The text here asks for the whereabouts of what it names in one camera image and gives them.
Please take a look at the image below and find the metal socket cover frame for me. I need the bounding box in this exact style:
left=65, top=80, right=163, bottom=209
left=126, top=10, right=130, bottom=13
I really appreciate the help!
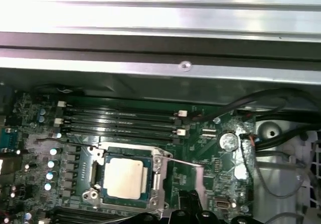
left=153, top=150, right=209, bottom=211

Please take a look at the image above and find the metal locking lever wire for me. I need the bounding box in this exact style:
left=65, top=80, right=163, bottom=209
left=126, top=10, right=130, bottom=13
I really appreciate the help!
left=36, top=138, right=101, bottom=150

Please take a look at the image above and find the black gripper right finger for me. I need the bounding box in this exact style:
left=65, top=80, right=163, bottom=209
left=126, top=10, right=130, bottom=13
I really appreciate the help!
left=192, top=188, right=254, bottom=224

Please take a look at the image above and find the thick black cable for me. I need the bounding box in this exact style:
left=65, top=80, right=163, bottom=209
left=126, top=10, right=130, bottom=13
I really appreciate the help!
left=190, top=87, right=294, bottom=124

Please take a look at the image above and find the black grey PC case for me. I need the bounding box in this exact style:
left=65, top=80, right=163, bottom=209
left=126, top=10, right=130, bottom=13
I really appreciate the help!
left=0, top=32, right=321, bottom=224

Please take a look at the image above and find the green motherboard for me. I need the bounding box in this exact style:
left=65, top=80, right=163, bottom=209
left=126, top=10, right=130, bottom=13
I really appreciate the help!
left=0, top=93, right=258, bottom=224

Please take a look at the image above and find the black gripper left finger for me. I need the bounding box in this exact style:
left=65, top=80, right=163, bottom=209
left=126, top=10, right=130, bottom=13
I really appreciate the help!
left=139, top=189, right=193, bottom=224

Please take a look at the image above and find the silver coin battery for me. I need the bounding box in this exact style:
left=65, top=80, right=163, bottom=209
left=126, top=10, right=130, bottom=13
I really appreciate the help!
left=219, top=132, right=238, bottom=152

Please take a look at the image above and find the black RAM slot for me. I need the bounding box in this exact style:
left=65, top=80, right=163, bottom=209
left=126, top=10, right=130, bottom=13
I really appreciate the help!
left=50, top=135, right=182, bottom=144
left=54, top=115, right=182, bottom=126
left=57, top=101, right=188, bottom=117
left=51, top=207, right=153, bottom=216
left=61, top=125, right=189, bottom=136
left=54, top=215, right=141, bottom=224

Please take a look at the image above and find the silver square CPU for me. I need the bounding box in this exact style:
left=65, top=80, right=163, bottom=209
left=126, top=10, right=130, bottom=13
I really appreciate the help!
left=102, top=153, right=154, bottom=202

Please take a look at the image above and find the black sleeved cable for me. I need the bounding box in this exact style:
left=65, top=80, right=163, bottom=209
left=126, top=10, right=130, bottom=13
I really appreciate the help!
left=240, top=123, right=321, bottom=152

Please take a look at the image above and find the blue rear port connector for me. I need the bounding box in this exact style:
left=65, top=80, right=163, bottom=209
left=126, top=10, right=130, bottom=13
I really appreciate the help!
left=0, top=129, right=20, bottom=151

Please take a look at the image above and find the silver internal USB port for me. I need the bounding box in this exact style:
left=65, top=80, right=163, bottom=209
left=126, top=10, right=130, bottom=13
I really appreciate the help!
left=214, top=200, right=230, bottom=209

